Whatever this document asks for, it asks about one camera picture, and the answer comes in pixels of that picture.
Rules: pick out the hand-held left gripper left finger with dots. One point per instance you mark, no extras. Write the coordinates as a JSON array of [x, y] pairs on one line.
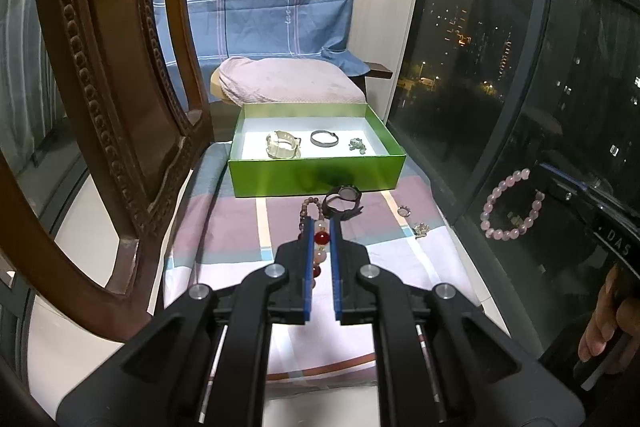
[[307, 267]]

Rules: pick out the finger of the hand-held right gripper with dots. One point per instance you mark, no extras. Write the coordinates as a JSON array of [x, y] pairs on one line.
[[565, 174], [570, 198]]

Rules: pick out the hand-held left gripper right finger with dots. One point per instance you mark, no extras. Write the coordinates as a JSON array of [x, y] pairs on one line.
[[337, 267]]

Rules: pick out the green cardboard box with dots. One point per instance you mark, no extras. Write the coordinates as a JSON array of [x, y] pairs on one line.
[[300, 179]]

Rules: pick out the cream wrist watch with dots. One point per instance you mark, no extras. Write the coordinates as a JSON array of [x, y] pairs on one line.
[[282, 147]]

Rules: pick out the small green pendant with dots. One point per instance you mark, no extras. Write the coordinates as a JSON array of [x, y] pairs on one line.
[[357, 145]]

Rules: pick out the silver bangle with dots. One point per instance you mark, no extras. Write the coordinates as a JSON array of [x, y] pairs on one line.
[[314, 142]]

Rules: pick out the person's right hand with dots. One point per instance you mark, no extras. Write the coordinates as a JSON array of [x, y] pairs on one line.
[[597, 332]]

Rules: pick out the black wrist watch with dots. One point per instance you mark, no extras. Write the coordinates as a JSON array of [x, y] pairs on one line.
[[345, 194]]

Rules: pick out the small silver trinket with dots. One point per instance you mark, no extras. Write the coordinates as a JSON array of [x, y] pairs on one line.
[[421, 229]]

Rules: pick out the pink pillow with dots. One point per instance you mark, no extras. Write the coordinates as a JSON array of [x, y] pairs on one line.
[[285, 82]]

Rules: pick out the white cabinet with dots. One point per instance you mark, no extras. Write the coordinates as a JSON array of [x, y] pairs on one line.
[[390, 7]]

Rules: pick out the carved wooden chair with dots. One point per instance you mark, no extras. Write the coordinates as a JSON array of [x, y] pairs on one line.
[[100, 57]]

